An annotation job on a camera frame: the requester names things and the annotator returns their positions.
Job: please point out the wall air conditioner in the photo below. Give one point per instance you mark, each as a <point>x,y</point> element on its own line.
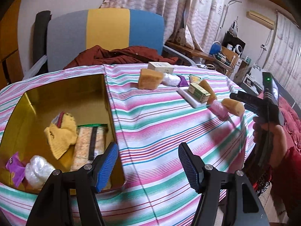
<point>261,19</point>

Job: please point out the yellow sponge block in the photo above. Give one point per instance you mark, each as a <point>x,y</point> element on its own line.
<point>149,79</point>

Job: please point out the purple wrapper packet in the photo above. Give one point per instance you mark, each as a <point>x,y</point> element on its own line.
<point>16,169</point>

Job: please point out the white box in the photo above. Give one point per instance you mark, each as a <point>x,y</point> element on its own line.
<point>183,91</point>

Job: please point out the grey yellow blue chair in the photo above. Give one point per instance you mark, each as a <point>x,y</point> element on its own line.
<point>56,42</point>

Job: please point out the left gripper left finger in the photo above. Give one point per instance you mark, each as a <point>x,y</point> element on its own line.
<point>53,203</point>

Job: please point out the cracker packet black stripe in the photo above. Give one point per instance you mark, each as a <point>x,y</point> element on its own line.
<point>90,143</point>

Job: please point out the person right hand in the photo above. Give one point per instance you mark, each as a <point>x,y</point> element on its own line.
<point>278,139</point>

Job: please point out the cream cardboard box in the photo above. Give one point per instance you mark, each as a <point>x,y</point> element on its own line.
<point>162,67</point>

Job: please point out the wooden wardrobe door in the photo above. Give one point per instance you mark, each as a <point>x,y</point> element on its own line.
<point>11,69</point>

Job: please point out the wooden side table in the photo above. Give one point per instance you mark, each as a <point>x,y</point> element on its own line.
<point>191,56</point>

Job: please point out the green yellow small box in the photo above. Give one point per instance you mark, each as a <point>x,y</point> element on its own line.
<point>199,92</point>

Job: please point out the pink patterned curtain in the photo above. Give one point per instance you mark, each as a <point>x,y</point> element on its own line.
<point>195,22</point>

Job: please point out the dark red jacket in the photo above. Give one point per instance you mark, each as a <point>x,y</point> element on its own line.
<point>129,55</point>

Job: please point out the red sleeve forearm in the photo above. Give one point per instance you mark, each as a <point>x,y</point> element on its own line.
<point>286,183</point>

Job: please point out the white plastic bag bundle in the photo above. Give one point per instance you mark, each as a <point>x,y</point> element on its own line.
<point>171,80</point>
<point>37,171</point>

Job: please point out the striped pink green tablecloth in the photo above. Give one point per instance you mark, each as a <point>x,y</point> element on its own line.
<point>150,125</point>

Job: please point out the yellow sponge chunk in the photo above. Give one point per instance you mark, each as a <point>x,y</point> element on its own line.
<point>234,107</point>

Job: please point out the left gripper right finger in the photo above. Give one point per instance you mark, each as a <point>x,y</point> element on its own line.
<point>243,207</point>

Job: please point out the yellow knitted cloth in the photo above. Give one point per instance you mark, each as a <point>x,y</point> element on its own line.
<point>61,134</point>

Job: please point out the pink sponge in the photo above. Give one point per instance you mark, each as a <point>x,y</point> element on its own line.
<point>218,109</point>

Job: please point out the green yellow snack packet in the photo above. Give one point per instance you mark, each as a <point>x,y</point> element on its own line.
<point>194,79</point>

